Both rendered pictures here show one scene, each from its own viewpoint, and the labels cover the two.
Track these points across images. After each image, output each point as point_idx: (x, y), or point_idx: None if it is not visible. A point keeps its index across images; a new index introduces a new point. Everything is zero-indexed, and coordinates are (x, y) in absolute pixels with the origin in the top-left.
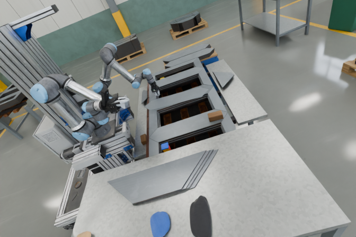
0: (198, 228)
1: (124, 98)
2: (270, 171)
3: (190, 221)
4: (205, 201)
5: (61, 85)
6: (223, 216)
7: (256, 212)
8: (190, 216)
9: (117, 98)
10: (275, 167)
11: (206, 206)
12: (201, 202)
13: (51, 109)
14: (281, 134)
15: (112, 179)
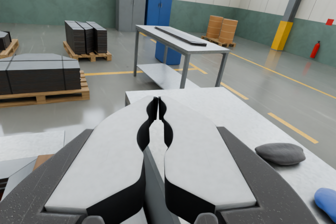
0: (296, 151)
1: (137, 111)
2: (197, 103)
3: (296, 160)
4: (261, 145)
5: None
6: (262, 137)
7: (242, 116)
8: (291, 160)
9: (96, 217)
10: (192, 100)
11: (265, 144)
12: (266, 148)
13: None
14: (150, 90)
15: None
